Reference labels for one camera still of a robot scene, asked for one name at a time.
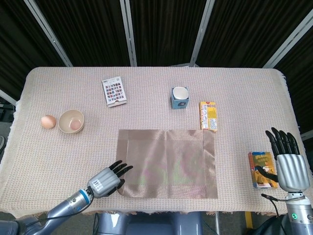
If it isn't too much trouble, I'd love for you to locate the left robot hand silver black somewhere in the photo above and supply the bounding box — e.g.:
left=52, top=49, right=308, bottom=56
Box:
left=87, top=160, right=134, bottom=199

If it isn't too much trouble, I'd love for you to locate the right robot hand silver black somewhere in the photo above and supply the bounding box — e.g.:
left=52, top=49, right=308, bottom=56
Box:
left=255, top=126, right=310, bottom=192

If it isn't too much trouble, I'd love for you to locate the beige round bowl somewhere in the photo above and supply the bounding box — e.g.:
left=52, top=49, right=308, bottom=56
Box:
left=58, top=109, right=85, bottom=134

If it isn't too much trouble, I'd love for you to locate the brown woven placemat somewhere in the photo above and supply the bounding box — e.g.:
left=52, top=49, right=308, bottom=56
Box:
left=116, top=129, right=219, bottom=199

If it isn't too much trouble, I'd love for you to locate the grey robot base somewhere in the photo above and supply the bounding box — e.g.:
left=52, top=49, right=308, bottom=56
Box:
left=97, top=211, right=203, bottom=235

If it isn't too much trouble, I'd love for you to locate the orange and blue snack box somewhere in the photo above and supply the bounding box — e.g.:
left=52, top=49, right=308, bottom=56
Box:
left=248, top=151, right=279, bottom=189

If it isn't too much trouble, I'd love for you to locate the beige woven tablecloth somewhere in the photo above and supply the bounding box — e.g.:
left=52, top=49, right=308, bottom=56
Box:
left=0, top=66, right=309, bottom=220

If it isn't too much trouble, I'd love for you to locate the brown egg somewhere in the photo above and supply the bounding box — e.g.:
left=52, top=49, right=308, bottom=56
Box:
left=41, top=115, right=57, bottom=129

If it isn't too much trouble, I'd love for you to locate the metal table leg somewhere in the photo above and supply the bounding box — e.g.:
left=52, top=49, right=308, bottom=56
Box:
left=214, top=212, right=221, bottom=235

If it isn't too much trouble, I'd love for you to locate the white box with colourful grid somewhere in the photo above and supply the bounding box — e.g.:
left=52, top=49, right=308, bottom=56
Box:
left=101, top=76, right=128, bottom=108

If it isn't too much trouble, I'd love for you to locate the yellow flat carton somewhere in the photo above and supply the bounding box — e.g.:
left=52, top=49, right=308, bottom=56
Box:
left=199, top=101, right=218, bottom=133

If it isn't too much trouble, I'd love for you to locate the blue speaker carton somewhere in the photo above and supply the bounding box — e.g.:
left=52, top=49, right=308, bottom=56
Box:
left=171, top=86, right=190, bottom=110

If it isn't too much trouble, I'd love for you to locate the white square cup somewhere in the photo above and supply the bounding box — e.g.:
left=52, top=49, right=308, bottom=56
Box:
left=173, top=87, right=189, bottom=100

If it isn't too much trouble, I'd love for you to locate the black equipment beside table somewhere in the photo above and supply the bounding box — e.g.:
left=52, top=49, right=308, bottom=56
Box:
left=0, top=97, right=16, bottom=124

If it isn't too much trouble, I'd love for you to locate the dark pleated curtain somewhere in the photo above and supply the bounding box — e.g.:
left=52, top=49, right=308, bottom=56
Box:
left=0, top=0, right=313, bottom=134

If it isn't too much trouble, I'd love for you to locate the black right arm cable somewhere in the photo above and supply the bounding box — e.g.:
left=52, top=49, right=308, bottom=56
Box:
left=261, top=193, right=294, bottom=233

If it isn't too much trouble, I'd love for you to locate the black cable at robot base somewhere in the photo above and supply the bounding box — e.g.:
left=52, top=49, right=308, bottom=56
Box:
left=93, top=212, right=100, bottom=235

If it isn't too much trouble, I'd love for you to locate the grey metal partition post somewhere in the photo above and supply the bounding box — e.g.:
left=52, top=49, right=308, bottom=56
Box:
left=189, top=0, right=216, bottom=67
left=263, top=11, right=313, bottom=69
left=119, top=0, right=137, bottom=67
left=23, top=0, right=73, bottom=67

